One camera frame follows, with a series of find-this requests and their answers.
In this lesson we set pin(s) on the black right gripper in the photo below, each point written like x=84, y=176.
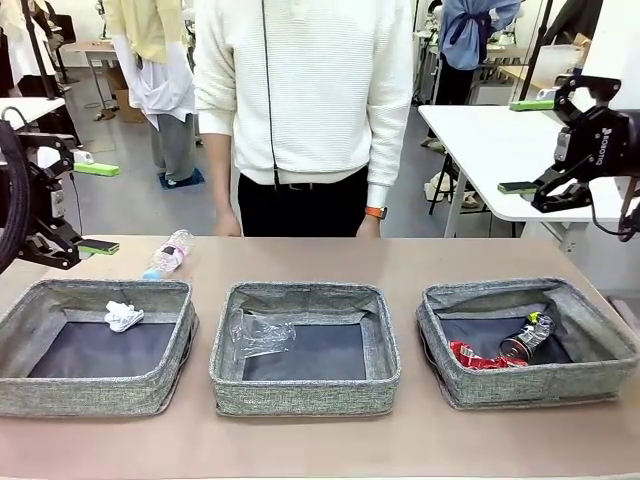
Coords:
x=605, y=145

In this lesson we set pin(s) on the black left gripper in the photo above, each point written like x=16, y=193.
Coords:
x=45, y=200

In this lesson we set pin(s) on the clear bottle with blue cap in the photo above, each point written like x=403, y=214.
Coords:
x=170, y=255

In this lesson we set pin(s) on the white paper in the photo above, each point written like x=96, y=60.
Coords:
x=120, y=317

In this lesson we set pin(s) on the black and purple drink can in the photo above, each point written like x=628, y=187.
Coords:
x=525, y=340

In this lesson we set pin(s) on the crushed red drink can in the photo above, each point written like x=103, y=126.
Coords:
x=475, y=357

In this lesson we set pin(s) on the person's right forearm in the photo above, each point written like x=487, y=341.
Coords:
x=220, y=175

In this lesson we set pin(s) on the person's right hand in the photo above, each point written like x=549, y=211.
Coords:
x=228, y=225

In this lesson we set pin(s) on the person's left hand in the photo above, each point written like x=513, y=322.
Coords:
x=371, y=229

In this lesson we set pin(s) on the black stand pole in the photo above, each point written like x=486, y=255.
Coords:
x=524, y=95
x=50, y=90

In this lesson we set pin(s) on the translucent plastic box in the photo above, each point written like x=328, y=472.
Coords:
x=560, y=62

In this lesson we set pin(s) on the light wood desk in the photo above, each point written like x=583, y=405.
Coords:
x=520, y=75

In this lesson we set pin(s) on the large white table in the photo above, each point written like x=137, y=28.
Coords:
x=480, y=140

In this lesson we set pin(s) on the blue floor mat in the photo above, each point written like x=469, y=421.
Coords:
x=187, y=179

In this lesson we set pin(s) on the brown cardboard box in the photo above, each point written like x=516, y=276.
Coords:
x=129, y=105

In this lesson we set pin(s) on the grey trousers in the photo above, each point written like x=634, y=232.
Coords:
x=175, y=145

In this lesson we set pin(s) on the hanging black jacket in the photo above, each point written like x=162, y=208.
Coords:
x=575, y=17

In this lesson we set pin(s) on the beige slipper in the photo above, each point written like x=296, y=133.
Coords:
x=471, y=201

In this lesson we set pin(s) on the white cloth bag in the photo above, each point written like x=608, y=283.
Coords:
x=440, y=187

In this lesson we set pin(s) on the white hanging shirt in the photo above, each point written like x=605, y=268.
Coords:
x=165, y=90

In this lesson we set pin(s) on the person in white blouse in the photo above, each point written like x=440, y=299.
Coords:
x=35, y=55

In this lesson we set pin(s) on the black office chair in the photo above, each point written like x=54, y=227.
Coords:
x=62, y=29

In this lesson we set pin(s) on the grey fabric basket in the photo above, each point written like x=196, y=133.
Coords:
x=300, y=395
x=525, y=390
x=75, y=395

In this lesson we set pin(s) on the yellow cardigan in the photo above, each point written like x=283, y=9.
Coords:
x=145, y=30

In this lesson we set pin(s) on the orange band smartwatch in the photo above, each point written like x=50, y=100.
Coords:
x=376, y=212

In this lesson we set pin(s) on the black belt with buckle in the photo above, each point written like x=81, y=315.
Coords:
x=302, y=186

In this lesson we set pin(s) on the person in white sweater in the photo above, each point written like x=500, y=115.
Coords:
x=320, y=90

